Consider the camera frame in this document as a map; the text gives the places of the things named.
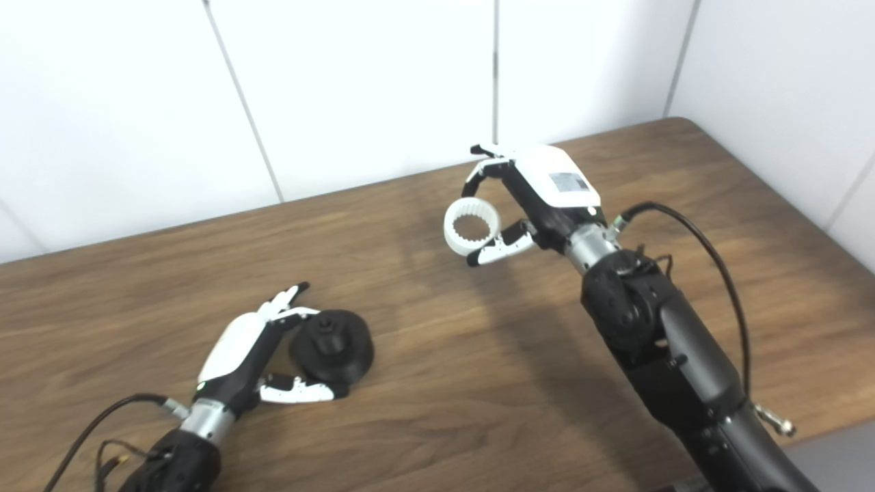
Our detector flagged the left thin wrist wires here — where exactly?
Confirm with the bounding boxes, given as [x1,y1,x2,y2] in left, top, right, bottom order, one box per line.
[94,439,165,492]

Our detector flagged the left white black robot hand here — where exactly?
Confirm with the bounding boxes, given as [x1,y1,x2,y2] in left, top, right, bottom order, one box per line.
[179,282,349,445]

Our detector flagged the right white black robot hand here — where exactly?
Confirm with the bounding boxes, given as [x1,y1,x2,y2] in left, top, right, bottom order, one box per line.
[463,143,623,274]

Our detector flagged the white toothed plastic ring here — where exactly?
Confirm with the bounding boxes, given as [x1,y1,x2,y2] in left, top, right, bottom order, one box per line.
[444,197,502,257]

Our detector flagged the right thin wrist wires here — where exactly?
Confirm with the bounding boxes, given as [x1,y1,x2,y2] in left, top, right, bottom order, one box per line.
[615,243,674,277]

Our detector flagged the thin wrist wires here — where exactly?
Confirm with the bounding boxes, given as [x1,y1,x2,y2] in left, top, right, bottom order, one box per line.
[615,243,674,277]
[94,439,165,492]

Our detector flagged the round black plastic part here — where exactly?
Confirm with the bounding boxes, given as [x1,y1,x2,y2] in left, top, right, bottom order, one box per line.
[288,309,375,385]

